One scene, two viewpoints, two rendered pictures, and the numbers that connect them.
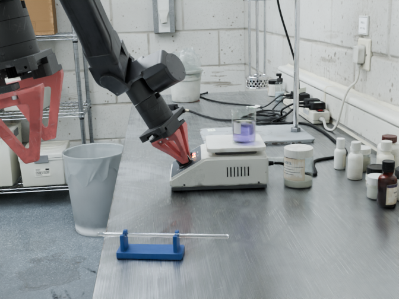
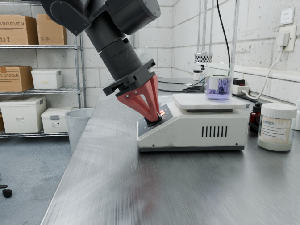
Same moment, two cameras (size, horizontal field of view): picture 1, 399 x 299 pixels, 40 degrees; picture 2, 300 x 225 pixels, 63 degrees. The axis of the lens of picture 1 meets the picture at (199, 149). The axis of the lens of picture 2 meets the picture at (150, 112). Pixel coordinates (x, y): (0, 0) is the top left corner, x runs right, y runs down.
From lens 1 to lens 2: 0.66 m
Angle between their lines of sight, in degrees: 2
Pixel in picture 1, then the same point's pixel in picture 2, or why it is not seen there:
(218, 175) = (192, 135)
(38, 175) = (53, 127)
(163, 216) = (131, 195)
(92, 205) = not seen: hidden behind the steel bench
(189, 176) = (160, 135)
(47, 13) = (60, 32)
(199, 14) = (147, 39)
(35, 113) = not seen: outside the picture
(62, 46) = (70, 54)
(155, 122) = (122, 72)
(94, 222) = not seen: hidden behind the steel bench
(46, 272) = (50, 188)
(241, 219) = (244, 203)
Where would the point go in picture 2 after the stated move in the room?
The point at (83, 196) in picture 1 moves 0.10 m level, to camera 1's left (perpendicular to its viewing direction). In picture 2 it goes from (77, 139) to (64, 139)
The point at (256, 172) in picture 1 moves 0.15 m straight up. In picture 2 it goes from (235, 133) to (243, 46)
